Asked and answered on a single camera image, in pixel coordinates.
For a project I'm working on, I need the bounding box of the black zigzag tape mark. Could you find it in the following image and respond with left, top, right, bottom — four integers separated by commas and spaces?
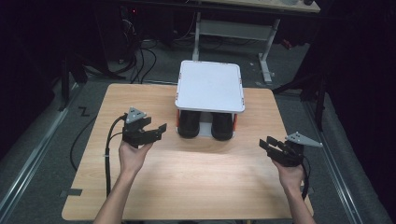
77, 105, 92, 118

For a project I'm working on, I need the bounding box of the person's right hand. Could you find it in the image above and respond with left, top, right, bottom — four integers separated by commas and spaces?
271, 159, 306, 191

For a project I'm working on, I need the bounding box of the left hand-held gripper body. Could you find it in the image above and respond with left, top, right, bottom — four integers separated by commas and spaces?
121, 106, 163, 149

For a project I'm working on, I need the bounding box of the thick black gripper cable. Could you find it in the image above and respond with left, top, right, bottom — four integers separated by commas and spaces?
104, 113, 129, 198

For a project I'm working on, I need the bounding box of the metal floor rail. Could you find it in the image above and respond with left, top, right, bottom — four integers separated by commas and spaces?
302, 98, 366, 224
0, 83, 79, 217

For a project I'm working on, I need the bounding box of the black tape strip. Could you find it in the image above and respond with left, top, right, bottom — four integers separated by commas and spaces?
60, 188, 84, 198

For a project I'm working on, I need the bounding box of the white shoe rack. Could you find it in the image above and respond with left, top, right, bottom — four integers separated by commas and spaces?
174, 59, 247, 140

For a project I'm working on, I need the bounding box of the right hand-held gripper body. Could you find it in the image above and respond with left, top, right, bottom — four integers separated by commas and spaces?
270, 131, 324, 168

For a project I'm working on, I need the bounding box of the black shoe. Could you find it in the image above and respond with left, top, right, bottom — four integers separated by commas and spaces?
177, 109, 202, 139
210, 112, 235, 142

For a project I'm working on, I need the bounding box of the person's left hand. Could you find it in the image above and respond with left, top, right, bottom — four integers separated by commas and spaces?
118, 140, 154, 179

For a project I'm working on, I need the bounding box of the black metal stand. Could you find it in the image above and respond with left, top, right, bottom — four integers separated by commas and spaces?
272, 70, 330, 133
57, 51, 126, 113

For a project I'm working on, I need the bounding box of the bundle of black floor cables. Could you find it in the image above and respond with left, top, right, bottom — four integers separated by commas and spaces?
119, 5, 159, 85

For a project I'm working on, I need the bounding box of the black cable with sleeve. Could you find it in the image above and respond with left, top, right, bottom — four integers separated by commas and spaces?
300, 155, 312, 201

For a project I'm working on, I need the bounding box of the desk with white legs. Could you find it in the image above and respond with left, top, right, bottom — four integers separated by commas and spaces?
190, 0, 322, 87

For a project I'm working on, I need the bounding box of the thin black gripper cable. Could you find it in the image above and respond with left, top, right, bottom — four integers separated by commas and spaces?
69, 115, 98, 172

